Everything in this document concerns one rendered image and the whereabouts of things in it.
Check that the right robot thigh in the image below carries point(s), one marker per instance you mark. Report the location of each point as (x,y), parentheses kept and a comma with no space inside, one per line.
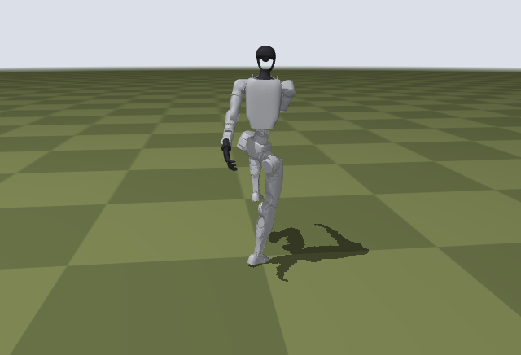
(273,167)

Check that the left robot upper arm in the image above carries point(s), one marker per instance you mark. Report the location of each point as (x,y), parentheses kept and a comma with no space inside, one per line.
(239,89)

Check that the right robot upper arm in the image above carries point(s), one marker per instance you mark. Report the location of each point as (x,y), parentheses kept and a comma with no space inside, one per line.
(288,90)

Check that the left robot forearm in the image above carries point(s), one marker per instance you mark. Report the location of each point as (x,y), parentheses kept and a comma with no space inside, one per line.
(230,125)

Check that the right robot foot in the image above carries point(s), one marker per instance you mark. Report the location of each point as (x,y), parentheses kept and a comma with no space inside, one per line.
(253,259)

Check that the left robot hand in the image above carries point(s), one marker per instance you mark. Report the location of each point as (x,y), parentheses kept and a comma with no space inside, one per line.
(226,147)

